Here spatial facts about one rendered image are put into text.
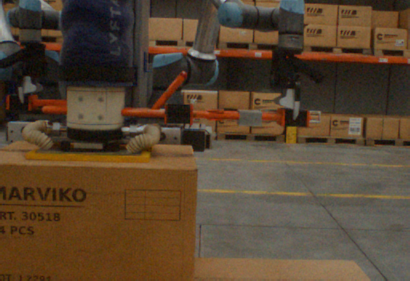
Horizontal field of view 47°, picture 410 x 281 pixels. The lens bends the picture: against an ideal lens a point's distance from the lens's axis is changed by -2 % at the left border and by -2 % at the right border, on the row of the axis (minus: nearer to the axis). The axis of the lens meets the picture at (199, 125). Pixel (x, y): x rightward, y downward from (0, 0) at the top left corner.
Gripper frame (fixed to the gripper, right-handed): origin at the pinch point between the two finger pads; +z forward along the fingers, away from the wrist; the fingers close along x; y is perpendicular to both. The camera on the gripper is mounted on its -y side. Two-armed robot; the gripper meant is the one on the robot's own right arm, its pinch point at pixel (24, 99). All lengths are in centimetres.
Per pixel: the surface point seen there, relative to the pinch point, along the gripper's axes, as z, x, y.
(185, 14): -136, 808, 71
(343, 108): 46, 789, 400
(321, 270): 55, -17, 104
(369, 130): 76, 661, 403
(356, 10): -135, 660, 368
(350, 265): 55, -13, 116
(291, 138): 92, 654, 260
